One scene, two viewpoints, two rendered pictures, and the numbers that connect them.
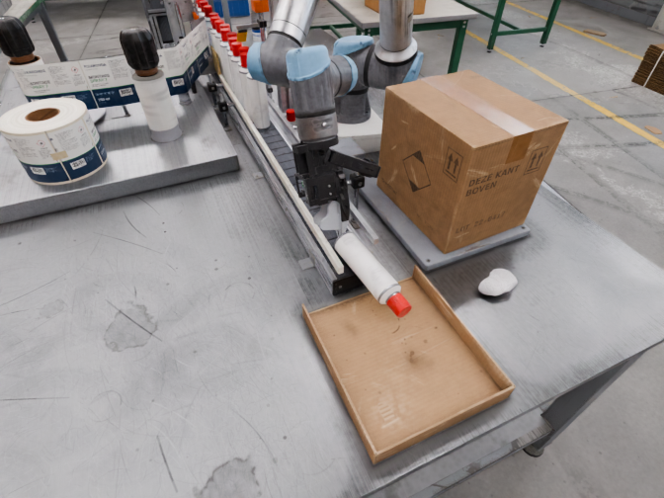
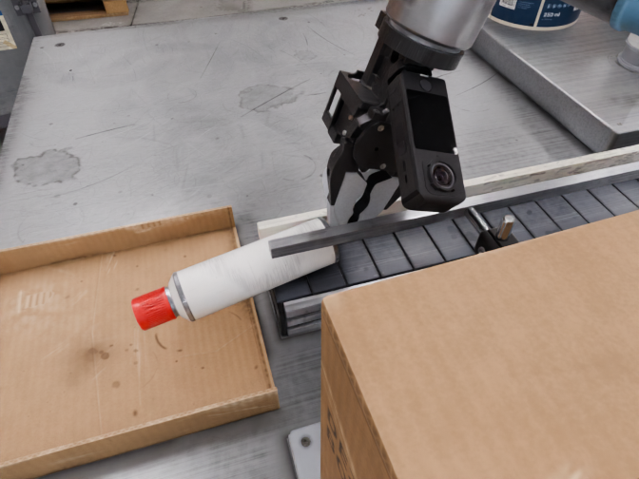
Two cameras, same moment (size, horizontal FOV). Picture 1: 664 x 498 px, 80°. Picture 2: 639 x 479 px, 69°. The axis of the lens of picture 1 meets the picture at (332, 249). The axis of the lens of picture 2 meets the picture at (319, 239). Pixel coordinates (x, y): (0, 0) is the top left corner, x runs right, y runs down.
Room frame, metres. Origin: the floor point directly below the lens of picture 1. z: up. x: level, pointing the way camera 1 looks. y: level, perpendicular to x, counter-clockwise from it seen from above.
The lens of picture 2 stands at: (0.64, -0.36, 1.27)
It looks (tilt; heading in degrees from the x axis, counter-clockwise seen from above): 47 degrees down; 97
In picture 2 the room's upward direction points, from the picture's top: straight up
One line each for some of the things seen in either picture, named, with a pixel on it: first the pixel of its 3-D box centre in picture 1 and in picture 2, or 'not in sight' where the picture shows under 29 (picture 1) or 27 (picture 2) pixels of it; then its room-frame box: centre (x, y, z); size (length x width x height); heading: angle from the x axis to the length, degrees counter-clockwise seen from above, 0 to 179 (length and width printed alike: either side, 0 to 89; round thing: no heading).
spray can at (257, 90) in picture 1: (258, 94); not in sight; (1.17, 0.22, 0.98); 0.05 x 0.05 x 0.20
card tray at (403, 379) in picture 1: (398, 347); (112, 325); (0.39, -0.12, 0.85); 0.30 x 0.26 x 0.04; 24
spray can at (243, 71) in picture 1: (250, 88); not in sight; (1.22, 0.25, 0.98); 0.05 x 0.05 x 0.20
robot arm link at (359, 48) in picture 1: (354, 60); not in sight; (1.25, -0.07, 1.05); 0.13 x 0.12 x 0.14; 66
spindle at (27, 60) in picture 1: (30, 71); not in sight; (1.22, 0.90, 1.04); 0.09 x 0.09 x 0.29
